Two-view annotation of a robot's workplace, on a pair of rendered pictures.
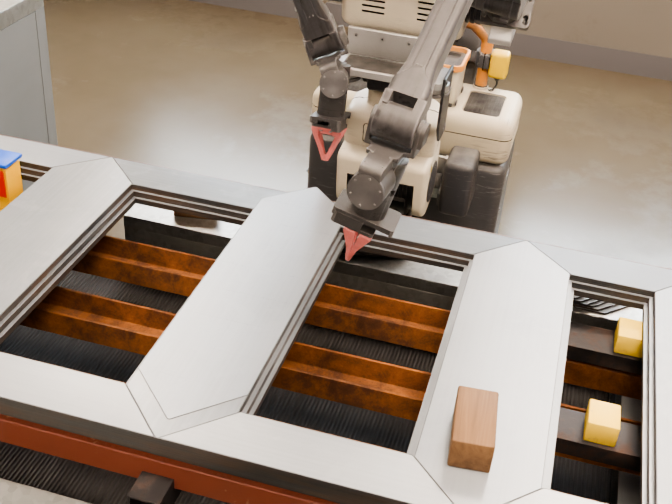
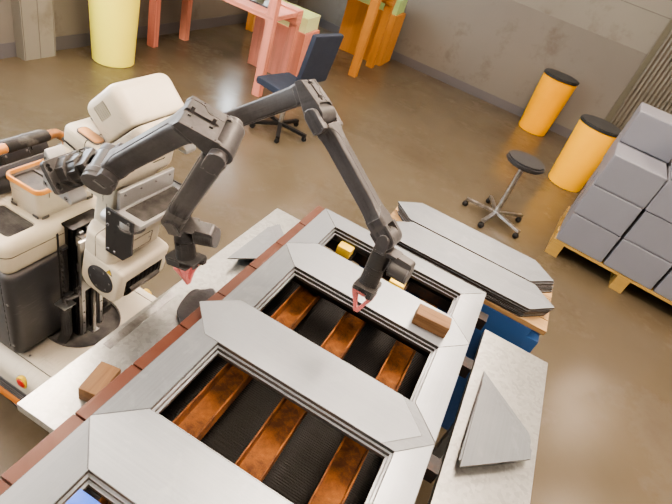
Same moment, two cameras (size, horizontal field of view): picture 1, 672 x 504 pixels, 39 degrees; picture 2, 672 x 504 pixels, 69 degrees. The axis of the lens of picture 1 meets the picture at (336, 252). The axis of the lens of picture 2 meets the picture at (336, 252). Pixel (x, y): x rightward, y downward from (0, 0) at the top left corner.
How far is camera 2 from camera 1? 1.77 m
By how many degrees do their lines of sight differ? 71
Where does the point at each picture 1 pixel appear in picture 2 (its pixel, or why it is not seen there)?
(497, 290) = (327, 272)
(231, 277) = (298, 375)
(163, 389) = (399, 433)
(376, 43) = (137, 192)
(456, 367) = (383, 310)
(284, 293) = (318, 355)
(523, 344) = not seen: hidden behind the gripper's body
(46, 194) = (143, 478)
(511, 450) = not seen: hidden behind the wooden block
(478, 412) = (433, 314)
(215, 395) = (403, 410)
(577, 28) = not seen: outside the picture
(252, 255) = (275, 358)
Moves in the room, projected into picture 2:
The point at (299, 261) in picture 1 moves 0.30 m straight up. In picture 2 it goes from (287, 338) to (312, 263)
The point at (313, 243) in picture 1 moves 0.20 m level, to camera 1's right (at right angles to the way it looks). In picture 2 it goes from (269, 325) to (288, 285)
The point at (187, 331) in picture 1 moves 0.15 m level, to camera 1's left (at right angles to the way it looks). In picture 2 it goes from (350, 411) to (338, 460)
